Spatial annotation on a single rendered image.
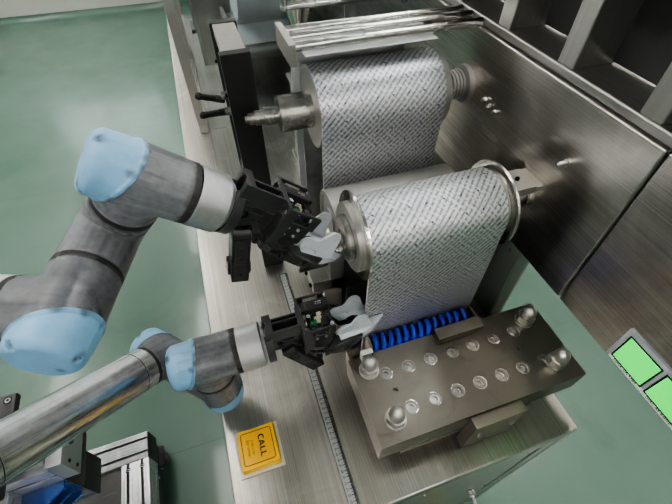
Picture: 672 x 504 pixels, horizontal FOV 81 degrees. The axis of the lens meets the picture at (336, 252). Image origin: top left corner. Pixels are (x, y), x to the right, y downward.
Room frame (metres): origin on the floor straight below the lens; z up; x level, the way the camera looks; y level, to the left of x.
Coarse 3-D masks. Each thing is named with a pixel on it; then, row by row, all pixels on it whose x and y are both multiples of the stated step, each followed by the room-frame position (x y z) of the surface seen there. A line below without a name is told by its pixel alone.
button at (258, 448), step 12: (240, 432) 0.23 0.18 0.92; (252, 432) 0.23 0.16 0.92; (264, 432) 0.23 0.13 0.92; (240, 444) 0.21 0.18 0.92; (252, 444) 0.21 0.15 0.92; (264, 444) 0.21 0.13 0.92; (276, 444) 0.21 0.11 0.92; (240, 456) 0.19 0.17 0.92; (252, 456) 0.19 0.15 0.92; (264, 456) 0.19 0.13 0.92; (276, 456) 0.19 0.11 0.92; (252, 468) 0.17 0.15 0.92
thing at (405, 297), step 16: (464, 256) 0.43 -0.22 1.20; (480, 256) 0.44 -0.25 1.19; (416, 272) 0.40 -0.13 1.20; (432, 272) 0.41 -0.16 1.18; (448, 272) 0.42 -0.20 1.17; (464, 272) 0.43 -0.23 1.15; (480, 272) 0.44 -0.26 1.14; (368, 288) 0.37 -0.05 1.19; (384, 288) 0.38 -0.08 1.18; (400, 288) 0.39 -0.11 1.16; (416, 288) 0.40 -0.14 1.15; (432, 288) 0.41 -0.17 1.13; (448, 288) 0.42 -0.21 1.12; (464, 288) 0.44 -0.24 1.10; (368, 304) 0.37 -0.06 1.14; (384, 304) 0.38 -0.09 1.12; (400, 304) 0.39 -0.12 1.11; (416, 304) 0.41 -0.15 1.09; (432, 304) 0.42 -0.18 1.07; (448, 304) 0.43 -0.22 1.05; (464, 304) 0.44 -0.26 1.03; (384, 320) 0.39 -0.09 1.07; (400, 320) 0.40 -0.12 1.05; (416, 320) 0.41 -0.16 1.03; (368, 336) 0.38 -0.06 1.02
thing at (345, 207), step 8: (504, 184) 0.49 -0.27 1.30; (344, 208) 0.44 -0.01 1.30; (352, 208) 0.43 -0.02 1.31; (352, 216) 0.42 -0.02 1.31; (352, 224) 0.41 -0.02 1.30; (360, 224) 0.41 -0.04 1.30; (360, 232) 0.40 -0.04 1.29; (360, 240) 0.39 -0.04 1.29; (360, 248) 0.38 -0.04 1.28; (360, 256) 0.38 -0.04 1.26; (352, 264) 0.40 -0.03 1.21; (360, 264) 0.37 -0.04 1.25
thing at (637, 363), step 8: (624, 344) 0.27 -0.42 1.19; (632, 344) 0.27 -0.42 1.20; (616, 352) 0.27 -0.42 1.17; (624, 352) 0.26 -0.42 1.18; (632, 352) 0.26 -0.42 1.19; (640, 352) 0.25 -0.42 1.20; (624, 360) 0.26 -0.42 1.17; (632, 360) 0.25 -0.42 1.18; (640, 360) 0.25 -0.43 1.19; (648, 360) 0.24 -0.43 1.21; (632, 368) 0.24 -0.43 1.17; (640, 368) 0.24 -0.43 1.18; (648, 368) 0.23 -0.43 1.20; (656, 368) 0.23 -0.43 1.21; (632, 376) 0.24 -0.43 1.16; (640, 376) 0.23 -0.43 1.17; (648, 376) 0.23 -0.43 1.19
